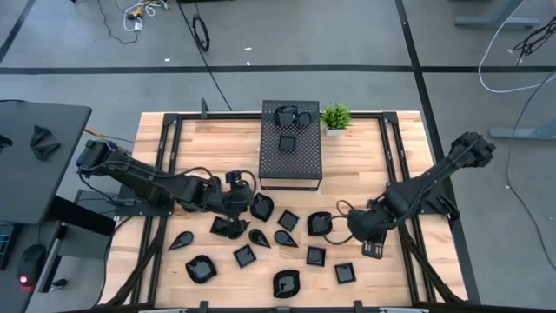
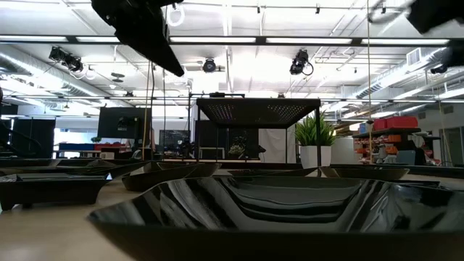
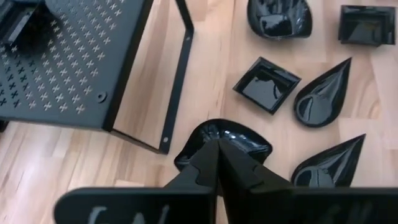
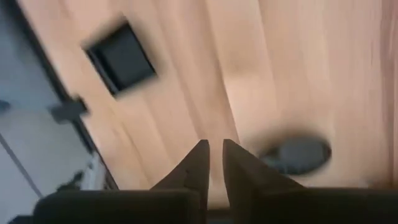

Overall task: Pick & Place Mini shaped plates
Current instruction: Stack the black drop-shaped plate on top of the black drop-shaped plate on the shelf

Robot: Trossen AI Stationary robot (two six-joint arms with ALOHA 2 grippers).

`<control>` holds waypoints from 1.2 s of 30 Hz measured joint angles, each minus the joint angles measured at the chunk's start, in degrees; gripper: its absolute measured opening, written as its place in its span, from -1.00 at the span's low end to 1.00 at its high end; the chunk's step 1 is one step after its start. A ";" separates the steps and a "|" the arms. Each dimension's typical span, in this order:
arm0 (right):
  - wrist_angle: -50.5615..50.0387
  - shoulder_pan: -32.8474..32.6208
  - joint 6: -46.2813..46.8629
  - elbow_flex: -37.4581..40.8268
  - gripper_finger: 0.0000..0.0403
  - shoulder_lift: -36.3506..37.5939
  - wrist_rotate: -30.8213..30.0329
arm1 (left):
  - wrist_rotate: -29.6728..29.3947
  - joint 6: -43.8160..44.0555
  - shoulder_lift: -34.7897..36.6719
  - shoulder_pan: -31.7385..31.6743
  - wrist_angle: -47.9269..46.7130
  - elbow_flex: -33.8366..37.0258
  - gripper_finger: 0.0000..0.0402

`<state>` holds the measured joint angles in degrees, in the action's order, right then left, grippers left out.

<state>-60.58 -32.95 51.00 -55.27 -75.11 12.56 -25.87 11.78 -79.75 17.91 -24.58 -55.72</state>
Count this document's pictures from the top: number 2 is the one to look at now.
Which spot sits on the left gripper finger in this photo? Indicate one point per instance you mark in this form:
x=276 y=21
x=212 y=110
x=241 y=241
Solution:
x=159 y=47

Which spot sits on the black square mini plate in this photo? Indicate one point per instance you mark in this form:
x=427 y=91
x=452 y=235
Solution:
x=50 y=192
x=362 y=173
x=121 y=171

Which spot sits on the black wavy mini plate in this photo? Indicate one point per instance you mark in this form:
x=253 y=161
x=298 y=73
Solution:
x=253 y=246

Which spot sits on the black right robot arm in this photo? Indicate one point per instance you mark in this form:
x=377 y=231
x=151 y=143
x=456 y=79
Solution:
x=457 y=54

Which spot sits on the black ceiling disc fixture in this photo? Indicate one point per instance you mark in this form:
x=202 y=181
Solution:
x=117 y=75

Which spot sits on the black ceiling spotlight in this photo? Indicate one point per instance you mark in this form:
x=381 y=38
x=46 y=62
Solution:
x=299 y=61
x=439 y=69
x=209 y=66
x=58 y=54
x=74 y=63

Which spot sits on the black monitor on stand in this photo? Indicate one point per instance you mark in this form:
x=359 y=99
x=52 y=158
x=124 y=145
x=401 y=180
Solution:
x=116 y=123

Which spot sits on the red storage bin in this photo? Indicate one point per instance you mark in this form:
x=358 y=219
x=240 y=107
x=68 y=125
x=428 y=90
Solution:
x=398 y=123

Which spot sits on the black perforated metal shelf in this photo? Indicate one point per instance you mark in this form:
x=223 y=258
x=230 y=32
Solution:
x=261 y=112

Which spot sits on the small potted plant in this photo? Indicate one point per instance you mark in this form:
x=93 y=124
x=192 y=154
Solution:
x=235 y=151

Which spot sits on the black bar with light panels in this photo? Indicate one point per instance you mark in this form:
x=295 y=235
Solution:
x=308 y=40

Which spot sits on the storage shelving with orange parts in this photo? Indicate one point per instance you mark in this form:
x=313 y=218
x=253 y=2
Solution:
x=391 y=148

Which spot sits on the black room partition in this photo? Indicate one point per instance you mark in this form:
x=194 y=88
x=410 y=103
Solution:
x=36 y=137

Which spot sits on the green plant in white pot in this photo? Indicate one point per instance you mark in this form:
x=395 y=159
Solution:
x=313 y=156

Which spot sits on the black aluminium table frame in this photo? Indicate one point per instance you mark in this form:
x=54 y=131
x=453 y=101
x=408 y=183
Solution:
x=435 y=170

